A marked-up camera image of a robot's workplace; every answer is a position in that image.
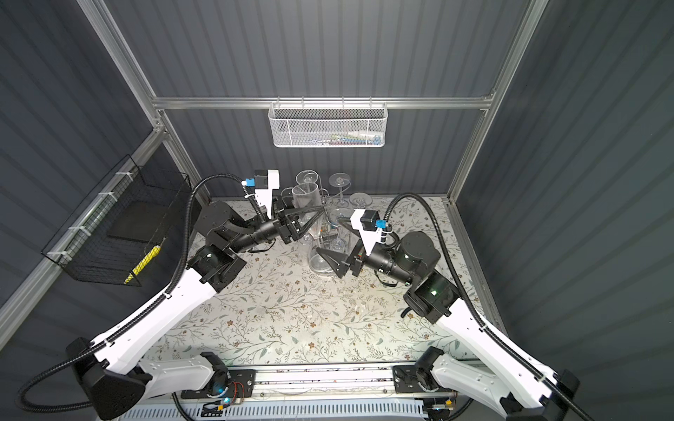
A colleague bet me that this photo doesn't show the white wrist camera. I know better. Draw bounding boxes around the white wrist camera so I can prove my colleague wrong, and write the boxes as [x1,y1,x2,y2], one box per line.
[240,169,280,221]
[349,209,388,256]

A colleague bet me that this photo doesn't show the items in white basket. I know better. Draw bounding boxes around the items in white basket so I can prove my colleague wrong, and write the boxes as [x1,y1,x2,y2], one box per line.
[308,131,384,146]

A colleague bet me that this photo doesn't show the yellow black striped item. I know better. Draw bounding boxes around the yellow black striped item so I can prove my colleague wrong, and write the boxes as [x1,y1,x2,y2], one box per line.
[124,245,161,285]

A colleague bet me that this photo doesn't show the silver wine glass rack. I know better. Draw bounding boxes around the silver wine glass rack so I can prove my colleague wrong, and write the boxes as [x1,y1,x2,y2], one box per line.
[291,182,353,277]

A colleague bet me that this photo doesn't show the black wire mesh basket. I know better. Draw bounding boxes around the black wire mesh basket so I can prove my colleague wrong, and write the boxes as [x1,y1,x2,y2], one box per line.
[42,156,191,287]

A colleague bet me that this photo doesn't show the clear flute back left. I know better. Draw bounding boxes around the clear flute back left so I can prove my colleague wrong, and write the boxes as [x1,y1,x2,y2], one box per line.
[295,169,321,184]

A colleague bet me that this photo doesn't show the clear flute front centre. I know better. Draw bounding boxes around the clear flute front centre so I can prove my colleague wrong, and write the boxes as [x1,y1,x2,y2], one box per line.
[328,207,353,254]

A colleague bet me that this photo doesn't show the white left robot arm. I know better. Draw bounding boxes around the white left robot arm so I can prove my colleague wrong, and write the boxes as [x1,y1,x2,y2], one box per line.
[15,170,324,420]

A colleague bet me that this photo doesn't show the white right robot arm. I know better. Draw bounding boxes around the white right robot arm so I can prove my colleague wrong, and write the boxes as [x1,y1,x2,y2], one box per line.
[317,193,591,420]

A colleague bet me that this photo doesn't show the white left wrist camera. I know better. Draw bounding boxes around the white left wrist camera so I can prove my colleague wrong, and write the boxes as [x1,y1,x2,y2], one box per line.
[240,169,280,221]

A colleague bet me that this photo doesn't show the clear champagne flute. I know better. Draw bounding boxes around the clear champagne flute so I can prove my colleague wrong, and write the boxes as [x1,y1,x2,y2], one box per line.
[290,181,323,246]

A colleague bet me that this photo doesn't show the white wire mesh basket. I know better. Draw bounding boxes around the white wire mesh basket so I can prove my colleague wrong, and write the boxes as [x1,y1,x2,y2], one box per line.
[268,105,389,148]

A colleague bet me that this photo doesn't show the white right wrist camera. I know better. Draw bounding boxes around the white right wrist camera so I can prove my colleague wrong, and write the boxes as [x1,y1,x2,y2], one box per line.
[349,209,388,256]

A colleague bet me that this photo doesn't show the clear flute back right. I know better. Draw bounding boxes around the clear flute back right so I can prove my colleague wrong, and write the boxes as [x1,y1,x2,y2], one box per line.
[328,172,351,207]

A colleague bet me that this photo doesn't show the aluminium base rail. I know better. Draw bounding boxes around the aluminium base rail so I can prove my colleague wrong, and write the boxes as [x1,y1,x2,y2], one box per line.
[110,360,533,406]

